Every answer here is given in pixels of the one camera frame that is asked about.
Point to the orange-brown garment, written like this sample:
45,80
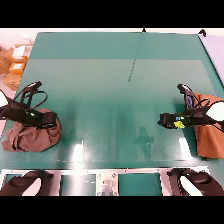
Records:
210,140

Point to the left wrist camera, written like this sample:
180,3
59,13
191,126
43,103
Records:
34,85

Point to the silver frame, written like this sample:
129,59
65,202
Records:
106,181

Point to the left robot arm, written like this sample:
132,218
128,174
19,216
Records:
16,112

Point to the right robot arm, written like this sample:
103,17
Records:
215,112

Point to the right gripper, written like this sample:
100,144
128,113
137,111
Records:
170,120

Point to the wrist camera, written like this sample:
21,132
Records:
34,85
186,94

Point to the brown cardboard box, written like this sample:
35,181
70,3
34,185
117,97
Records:
16,67

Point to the brown garment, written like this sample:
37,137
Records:
31,138

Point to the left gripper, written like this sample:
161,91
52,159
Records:
46,120

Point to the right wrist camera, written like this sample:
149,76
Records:
186,94

